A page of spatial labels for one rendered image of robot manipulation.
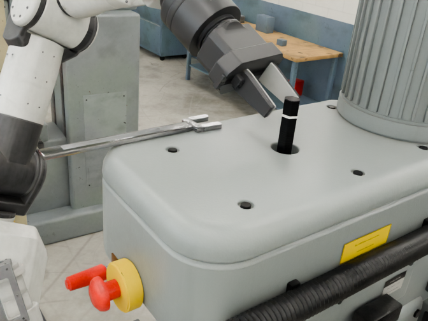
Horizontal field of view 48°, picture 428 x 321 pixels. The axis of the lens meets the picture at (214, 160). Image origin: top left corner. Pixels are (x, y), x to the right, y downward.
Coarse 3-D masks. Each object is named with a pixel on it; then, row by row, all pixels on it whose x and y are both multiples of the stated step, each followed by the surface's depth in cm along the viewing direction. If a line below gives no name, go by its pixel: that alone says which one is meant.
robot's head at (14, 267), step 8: (0, 264) 69; (8, 264) 67; (16, 264) 71; (0, 272) 67; (8, 272) 67; (16, 272) 69; (16, 280) 67; (16, 288) 67; (16, 296) 67; (0, 304) 67; (24, 304) 68; (0, 312) 66; (24, 312) 68; (0, 320) 66; (8, 320) 67; (16, 320) 67; (24, 320) 68
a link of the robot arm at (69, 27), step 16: (48, 0) 79; (64, 0) 78; (80, 0) 76; (96, 0) 74; (48, 16) 79; (64, 16) 81; (80, 16) 80; (48, 32) 82; (64, 32) 83; (80, 32) 84; (80, 48) 87
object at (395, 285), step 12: (396, 276) 72; (408, 276) 75; (372, 288) 68; (384, 288) 71; (396, 288) 73; (348, 300) 66; (360, 300) 68; (372, 300) 70; (324, 312) 63; (336, 312) 65; (348, 312) 67
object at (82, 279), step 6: (102, 264) 67; (84, 270) 66; (90, 270) 66; (96, 270) 66; (102, 270) 66; (72, 276) 64; (78, 276) 65; (84, 276) 65; (90, 276) 65; (102, 276) 66; (66, 282) 64; (72, 282) 64; (78, 282) 64; (84, 282) 65; (66, 288) 65; (72, 288) 64; (78, 288) 65
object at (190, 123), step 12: (192, 120) 67; (204, 120) 69; (132, 132) 62; (144, 132) 62; (156, 132) 63; (168, 132) 64; (180, 132) 65; (72, 144) 57; (84, 144) 58; (96, 144) 58; (108, 144) 59; (120, 144) 60; (48, 156) 55; (60, 156) 56
